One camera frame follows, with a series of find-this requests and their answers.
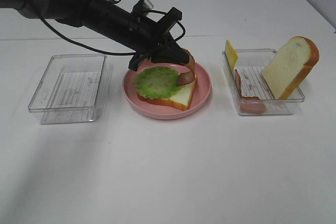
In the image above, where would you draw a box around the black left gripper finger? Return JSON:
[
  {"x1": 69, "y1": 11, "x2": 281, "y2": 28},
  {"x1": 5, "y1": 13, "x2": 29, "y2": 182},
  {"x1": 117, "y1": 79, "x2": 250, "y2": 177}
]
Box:
[{"x1": 151, "y1": 42, "x2": 190, "y2": 65}]

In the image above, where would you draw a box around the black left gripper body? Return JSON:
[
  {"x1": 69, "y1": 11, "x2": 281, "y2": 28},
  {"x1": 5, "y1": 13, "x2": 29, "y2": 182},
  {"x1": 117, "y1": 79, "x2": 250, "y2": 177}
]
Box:
[{"x1": 128, "y1": 6, "x2": 182, "y2": 71}]

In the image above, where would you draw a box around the bacon strip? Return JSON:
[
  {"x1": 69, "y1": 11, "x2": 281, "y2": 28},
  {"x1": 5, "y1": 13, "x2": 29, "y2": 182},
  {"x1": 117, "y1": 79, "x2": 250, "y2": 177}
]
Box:
[
  {"x1": 235, "y1": 69, "x2": 266, "y2": 114},
  {"x1": 176, "y1": 48, "x2": 195, "y2": 86}
]

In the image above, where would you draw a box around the green lettuce leaf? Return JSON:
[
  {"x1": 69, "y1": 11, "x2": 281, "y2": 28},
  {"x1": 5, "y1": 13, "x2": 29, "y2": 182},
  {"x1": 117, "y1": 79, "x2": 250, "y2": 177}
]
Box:
[{"x1": 134, "y1": 66, "x2": 181, "y2": 99}]

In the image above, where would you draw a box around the bread slice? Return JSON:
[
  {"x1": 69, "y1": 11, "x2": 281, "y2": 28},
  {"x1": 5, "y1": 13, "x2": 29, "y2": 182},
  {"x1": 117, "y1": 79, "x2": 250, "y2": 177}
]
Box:
[
  {"x1": 136, "y1": 76, "x2": 197, "y2": 111},
  {"x1": 261, "y1": 36, "x2": 319, "y2": 100}
]

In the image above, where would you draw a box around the yellow cheese slice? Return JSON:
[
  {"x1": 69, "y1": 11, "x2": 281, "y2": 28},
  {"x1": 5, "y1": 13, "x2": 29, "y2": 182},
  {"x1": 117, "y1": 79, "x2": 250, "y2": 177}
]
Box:
[{"x1": 224, "y1": 40, "x2": 238, "y2": 80}]

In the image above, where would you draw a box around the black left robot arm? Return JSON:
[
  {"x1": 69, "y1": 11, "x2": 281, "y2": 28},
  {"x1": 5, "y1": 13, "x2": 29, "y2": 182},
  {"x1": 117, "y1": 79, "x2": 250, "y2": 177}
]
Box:
[{"x1": 1, "y1": 0, "x2": 194, "y2": 71}]

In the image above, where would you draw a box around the pink round plate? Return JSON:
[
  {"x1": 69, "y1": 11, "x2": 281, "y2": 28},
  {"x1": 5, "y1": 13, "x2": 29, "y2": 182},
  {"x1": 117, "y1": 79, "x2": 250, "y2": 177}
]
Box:
[{"x1": 123, "y1": 60, "x2": 212, "y2": 120}]

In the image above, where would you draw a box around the clear right plastic tray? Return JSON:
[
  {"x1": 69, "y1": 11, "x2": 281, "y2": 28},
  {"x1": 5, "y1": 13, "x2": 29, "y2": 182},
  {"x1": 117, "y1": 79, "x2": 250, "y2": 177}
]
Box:
[{"x1": 222, "y1": 49, "x2": 305, "y2": 116}]

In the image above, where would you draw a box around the clear plastic tray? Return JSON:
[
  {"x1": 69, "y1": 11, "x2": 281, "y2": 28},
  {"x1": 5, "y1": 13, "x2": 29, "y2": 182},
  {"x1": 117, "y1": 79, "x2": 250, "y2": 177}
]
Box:
[
  {"x1": 222, "y1": 49, "x2": 305, "y2": 116},
  {"x1": 28, "y1": 54, "x2": 112, "y2": 124}
]

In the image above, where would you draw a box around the clear left plastic tray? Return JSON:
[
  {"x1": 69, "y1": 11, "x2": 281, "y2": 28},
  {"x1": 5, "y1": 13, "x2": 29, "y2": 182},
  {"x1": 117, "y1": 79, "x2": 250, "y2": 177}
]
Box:
[{"x1": 28, "y1": 54, "x2": 112, "y2": 124}]

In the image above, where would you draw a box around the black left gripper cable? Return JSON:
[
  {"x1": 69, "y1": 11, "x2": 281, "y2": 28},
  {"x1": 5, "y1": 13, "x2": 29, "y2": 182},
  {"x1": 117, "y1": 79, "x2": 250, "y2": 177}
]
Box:
[{"x1": 38, "y1": 0, "x2": 186, "y2": 56}]

